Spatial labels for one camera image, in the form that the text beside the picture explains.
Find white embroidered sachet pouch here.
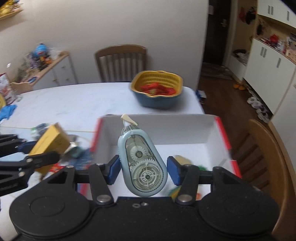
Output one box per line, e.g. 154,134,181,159
169,155,212,201

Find yellow rectangular box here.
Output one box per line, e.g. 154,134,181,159
28,122,71,175

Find light blue correction tape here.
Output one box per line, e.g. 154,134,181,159
117,114,168,197

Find blue patterned cloth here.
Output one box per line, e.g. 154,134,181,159
57,147,93,170

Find blue gloves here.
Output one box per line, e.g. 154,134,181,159
0,104,17,121

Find red white cardboard box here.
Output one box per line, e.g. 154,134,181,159
78,114,241,176

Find wooden chair at right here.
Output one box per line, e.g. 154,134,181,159
231,119,295,240

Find blue white carton on floor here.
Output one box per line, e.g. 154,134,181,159
196,89,207,103

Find low wooden sideboard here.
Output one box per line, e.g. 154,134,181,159
10,51,78,94

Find blue yellow colander bowl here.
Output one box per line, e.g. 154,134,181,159
130,70,183,109

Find blue globe toy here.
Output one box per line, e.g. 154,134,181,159
34,44,49,59

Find wooden chair behind table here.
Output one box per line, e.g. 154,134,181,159
94,44,147,82

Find dark wooden door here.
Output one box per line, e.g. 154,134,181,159
203,0,238,66

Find white cabinet wall unit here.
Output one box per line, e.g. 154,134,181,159
226,1,295,123

